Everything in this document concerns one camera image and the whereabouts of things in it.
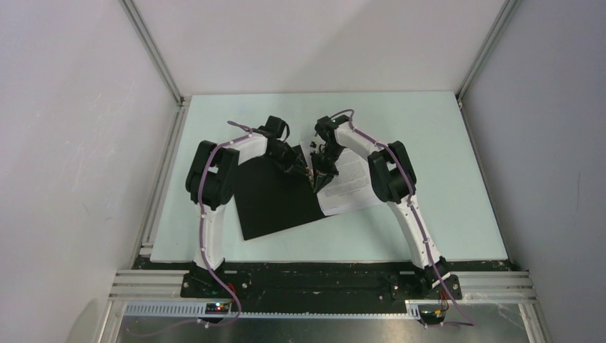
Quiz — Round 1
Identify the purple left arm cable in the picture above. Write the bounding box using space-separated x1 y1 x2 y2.
126 120 266 338

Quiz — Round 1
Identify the white slotted cable duct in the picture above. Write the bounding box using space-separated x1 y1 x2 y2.
124 301 420 320

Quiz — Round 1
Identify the red folder with black inside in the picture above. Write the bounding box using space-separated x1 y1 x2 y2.
234 141 327 240

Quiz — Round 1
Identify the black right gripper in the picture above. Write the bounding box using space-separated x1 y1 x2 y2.
309 144 344 193

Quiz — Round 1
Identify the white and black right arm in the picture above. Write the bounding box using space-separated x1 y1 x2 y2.
311 111 452 299

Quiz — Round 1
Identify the aluminium frame rail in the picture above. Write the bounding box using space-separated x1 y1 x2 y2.
119 0 184 106

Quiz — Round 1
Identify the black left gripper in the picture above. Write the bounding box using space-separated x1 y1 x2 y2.
267 143 306 177

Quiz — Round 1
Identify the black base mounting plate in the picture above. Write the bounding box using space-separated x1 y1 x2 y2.
180 262 462 314

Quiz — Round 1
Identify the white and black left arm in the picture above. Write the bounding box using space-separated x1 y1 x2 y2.
186 116 312 297

